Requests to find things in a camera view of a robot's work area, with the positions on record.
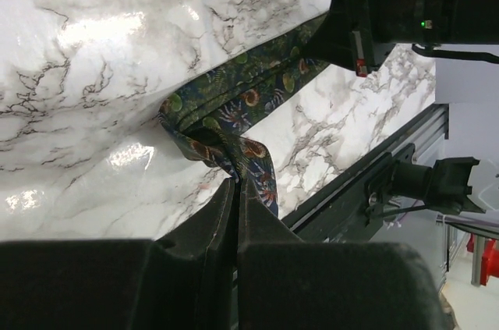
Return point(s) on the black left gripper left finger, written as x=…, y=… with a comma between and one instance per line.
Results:
x=193, y=266

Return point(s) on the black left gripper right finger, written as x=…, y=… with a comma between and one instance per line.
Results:
x=271, y=277

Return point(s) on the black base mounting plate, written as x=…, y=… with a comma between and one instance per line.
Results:
x=336, y=213

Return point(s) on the dark floral patterned necktie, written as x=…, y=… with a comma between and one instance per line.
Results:
x=208, y=116

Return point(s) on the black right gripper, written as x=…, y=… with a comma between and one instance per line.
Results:
x=358, y=35

